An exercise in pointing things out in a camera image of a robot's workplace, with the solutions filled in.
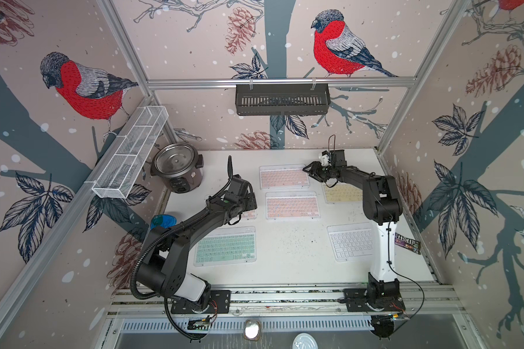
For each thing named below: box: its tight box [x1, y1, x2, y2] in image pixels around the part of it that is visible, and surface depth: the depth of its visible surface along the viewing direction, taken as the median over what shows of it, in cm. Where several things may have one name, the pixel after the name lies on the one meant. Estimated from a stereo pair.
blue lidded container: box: [149, 213, 177, 230], surface depth 85 cm
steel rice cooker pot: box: [149, 142, 204, 194], surface depth 98 cm
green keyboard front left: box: [193, 226, 257, 267], surface depth 87 cm
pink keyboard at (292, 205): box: [264, 191, 321, 221], surface depth 100 cm
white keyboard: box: [326, 221, 374, 264], surface depth 89 cm
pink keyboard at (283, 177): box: [259, 164, 311, 190], surface depth 109 cm
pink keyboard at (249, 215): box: [241, 209, 257, 221], surface depth 97 cm
